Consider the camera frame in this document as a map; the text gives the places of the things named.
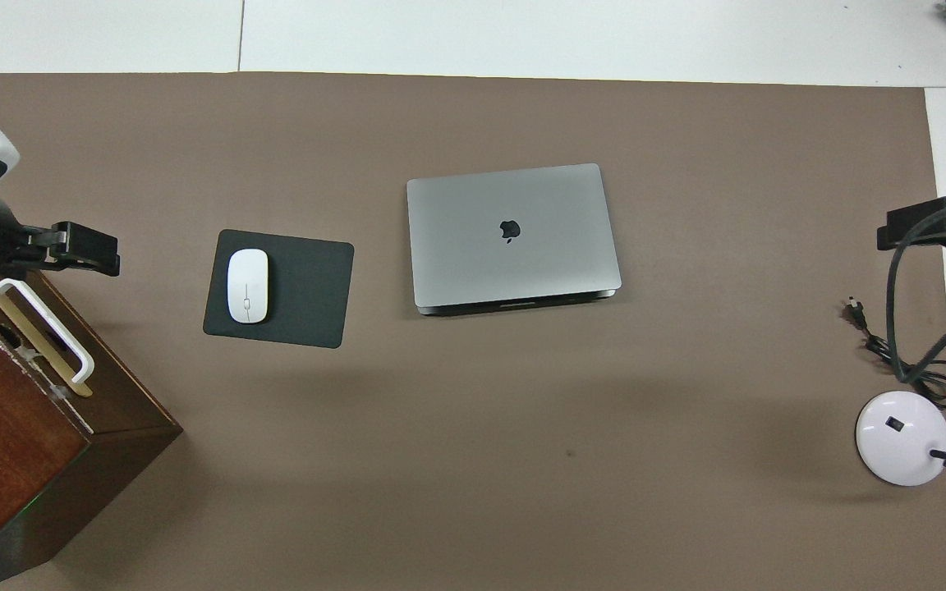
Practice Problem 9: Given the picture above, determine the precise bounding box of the grey Apple laptop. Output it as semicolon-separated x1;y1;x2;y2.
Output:
406;163;623;317

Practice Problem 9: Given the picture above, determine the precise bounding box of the white computer mouse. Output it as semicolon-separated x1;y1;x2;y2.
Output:
227;249;270;324

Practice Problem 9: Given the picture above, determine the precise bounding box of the white desk lamp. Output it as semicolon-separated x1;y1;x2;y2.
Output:
855;337;946;487

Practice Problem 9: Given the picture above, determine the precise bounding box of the dark brown wooden box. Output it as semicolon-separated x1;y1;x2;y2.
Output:
0;267;184;591

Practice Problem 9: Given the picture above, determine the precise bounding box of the black mouse pad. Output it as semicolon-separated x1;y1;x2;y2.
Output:
202;229;356;350

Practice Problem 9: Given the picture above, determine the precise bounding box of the brown table mat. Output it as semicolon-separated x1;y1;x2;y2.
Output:
0;72;946;591

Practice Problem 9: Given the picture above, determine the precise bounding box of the white box handle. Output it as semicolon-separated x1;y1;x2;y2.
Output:
0;277;95;385

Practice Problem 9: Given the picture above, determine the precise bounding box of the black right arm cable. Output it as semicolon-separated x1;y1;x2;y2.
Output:
886;195;946;387

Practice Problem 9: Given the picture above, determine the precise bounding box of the brass handle backplate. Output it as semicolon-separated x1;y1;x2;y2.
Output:
0;279;94;399

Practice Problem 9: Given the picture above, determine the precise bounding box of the thin black lamp cable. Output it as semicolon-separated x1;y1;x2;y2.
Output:
843;297;946;410

